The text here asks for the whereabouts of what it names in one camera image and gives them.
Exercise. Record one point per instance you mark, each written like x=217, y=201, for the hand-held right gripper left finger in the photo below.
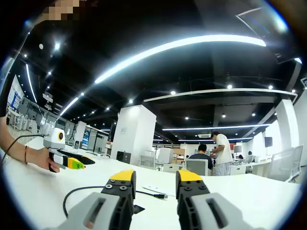
x=105, y=206

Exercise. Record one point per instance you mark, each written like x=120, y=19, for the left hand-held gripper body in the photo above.
x=54, y=141

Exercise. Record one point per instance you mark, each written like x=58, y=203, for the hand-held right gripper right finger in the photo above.
x=204, y=210

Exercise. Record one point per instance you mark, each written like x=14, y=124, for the white desk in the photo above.
x=36, y=191

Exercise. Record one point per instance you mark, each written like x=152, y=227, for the person's left hand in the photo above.
x=38, y=158

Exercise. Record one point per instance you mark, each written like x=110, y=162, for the red wrist band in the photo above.
x=26, y=155

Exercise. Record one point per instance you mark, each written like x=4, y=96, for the black box cabinet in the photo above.
x=123, y=157

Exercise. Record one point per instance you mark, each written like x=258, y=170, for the cardboard boxes shelf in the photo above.
x=179, y=156

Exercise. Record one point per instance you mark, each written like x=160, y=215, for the white printer box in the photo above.
x=165, y=155

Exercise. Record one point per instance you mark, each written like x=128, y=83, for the ceiling air conditioner unit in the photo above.
x=204, y=136

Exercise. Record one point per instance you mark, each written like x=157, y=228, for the person's black shirt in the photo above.
x=12, y=79

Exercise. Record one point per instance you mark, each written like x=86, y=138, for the white mesh office chair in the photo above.
x=281, y=165

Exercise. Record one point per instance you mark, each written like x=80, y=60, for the black monitor on stand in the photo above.
x=268, y=141

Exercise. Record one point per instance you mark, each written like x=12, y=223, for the long ceiling light strip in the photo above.
x=168, y=48

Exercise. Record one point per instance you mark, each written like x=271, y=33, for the white frame office chair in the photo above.
x=196, y=167

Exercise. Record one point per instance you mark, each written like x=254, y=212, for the blue white wall poster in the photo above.
x=15, y=93

